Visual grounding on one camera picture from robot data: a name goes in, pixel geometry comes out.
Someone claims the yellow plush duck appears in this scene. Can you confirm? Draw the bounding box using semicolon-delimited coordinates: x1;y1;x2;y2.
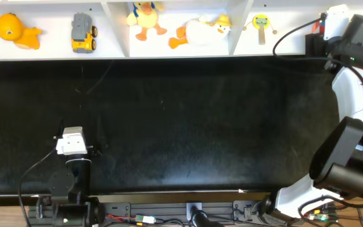
126;1;168;42

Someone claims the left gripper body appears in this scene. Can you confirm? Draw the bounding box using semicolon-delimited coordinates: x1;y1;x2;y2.
86;144;102;157

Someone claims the mounting rail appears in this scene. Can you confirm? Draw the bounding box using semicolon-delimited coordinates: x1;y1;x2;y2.
26;192;363;227

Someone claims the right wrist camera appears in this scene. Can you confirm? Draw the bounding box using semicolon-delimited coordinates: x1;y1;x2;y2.
320;4;350;41

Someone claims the grey and yellow toy truck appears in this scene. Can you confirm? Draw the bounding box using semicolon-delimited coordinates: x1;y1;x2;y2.
71;12;98;54

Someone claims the white plush duck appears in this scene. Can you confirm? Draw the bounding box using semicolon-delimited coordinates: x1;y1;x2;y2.
168;13;233;50

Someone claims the orange rubber toy animal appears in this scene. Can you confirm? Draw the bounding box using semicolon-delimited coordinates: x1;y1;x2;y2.
0;12;43;50

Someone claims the yellow rattle drum toy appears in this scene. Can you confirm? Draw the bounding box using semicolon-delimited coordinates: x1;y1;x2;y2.
243;14;279;46

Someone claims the white shelf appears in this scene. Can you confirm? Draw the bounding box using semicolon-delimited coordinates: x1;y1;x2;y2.
0;0;363;62

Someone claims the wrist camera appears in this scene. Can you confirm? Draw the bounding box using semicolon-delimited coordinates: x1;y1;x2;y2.
320;4;350;41
55;126;88;156

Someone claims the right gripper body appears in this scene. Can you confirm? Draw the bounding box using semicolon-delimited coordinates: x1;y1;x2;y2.
305;32;328;58

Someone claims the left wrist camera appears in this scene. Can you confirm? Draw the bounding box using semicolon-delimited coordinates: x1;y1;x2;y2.
55;126;88;156

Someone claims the black cable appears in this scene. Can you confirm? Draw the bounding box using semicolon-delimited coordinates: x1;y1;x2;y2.
18;149;58;227
272;17;363;227

